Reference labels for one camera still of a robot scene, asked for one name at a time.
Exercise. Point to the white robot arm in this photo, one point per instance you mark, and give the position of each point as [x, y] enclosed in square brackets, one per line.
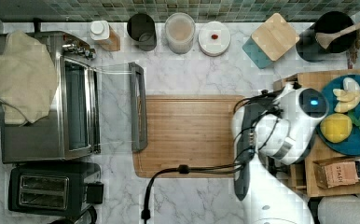
[279, 125]

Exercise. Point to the bamboo drawer cabinet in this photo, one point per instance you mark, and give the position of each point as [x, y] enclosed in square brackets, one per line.
[303, 179]

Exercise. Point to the large bamboo cutting board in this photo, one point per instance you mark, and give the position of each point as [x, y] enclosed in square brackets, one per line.
[186, 129]

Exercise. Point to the white round lid container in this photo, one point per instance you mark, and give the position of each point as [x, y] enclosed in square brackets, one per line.
[214, 38]

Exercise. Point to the clear jar with pasta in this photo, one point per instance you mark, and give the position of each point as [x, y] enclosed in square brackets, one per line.
[179, 31]

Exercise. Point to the stainless toaster oven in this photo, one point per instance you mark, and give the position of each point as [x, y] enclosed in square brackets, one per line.
[72, 127]

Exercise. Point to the dark grey cup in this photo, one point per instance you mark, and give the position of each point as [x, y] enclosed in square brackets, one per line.
[141, 28]

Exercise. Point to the amber bottle white cap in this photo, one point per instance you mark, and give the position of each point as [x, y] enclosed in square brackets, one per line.
[102, 33]

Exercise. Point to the teal canister with bamboo lid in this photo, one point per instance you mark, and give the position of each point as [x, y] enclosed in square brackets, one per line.
[270, 41]

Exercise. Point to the black round pot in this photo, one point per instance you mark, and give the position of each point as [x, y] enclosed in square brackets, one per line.
[309, 49]

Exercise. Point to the yellow plush lemon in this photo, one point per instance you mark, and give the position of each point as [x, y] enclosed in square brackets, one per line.
[336, 127]

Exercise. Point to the black slot toaster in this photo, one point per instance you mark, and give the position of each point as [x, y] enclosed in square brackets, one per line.
[56, 188]

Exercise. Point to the beige cloth on oven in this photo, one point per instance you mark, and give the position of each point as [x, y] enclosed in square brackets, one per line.
[28, 79]

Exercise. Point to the wooden spoon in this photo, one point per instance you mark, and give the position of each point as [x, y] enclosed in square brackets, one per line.
[325, 40]

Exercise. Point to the brown Stash tea box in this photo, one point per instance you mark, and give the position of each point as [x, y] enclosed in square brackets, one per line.
[337, 172]

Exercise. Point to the plush peeled banana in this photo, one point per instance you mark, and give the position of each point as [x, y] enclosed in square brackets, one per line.
[348, 97]

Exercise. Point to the blue round plate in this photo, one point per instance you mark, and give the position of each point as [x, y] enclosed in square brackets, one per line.
[351, 145]

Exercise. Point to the green plush leaf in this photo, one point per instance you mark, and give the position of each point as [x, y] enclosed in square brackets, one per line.
[354, 119]

